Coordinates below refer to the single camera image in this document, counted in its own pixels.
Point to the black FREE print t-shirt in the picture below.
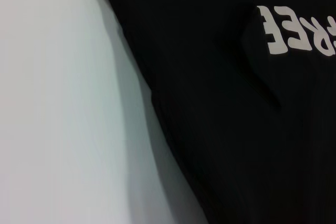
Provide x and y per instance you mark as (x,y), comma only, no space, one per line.
(210,103)

